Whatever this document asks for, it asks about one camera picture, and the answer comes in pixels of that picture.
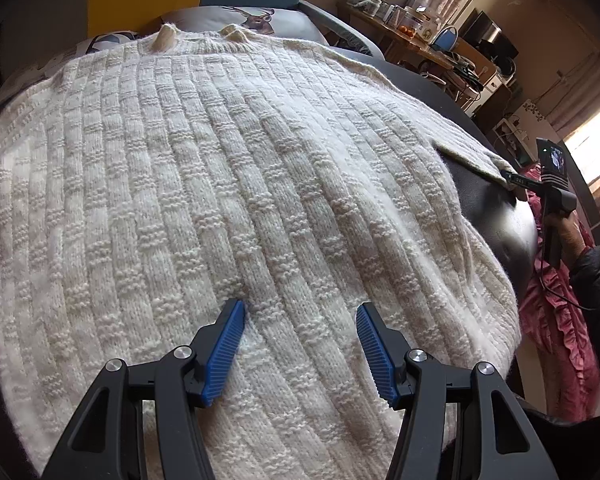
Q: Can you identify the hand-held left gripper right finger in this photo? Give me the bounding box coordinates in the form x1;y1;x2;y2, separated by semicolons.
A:
355;302;553;480

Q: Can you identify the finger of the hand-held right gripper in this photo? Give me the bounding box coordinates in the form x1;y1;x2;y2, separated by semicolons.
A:
500;170;543;203

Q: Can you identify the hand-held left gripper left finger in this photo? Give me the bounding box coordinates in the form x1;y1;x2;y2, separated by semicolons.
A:
37;298;247;480

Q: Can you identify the cream knit sweater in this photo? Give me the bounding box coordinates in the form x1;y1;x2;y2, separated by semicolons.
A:
0;24;523;480

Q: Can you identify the person's right forearm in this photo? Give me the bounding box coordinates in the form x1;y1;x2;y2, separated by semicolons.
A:
569;245;600;311

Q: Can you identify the person's right hand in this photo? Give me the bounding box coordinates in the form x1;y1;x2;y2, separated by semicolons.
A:
560;212;588;261

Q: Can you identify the white cabinet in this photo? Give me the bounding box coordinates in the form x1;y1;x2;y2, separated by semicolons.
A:
490;97;561;161

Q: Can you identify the wooden television cabinet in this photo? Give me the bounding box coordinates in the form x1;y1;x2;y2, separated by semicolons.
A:
450;40;513;126

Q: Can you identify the pink ruffled bedding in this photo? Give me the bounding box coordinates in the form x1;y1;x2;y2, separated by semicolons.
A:
517;160;600;421

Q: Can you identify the black television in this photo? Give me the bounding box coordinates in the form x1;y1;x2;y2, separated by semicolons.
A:
460;9;520;61

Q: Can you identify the blue chair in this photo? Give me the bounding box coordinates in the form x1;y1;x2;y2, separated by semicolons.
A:
430;25;458;53

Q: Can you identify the wooden side table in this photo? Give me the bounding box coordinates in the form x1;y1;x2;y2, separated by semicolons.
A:
337;2;481;106

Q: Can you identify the cluster of glass jars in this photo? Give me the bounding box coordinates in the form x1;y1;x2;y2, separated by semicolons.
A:
347;0;443;43

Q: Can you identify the deer print pillow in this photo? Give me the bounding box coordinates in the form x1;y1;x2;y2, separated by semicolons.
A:
152;5;331;48

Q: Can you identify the cat print pillow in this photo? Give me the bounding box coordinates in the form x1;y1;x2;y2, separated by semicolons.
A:
0;30;141;111

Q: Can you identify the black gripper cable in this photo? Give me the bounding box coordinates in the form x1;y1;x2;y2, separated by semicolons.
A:
532;205;588;311

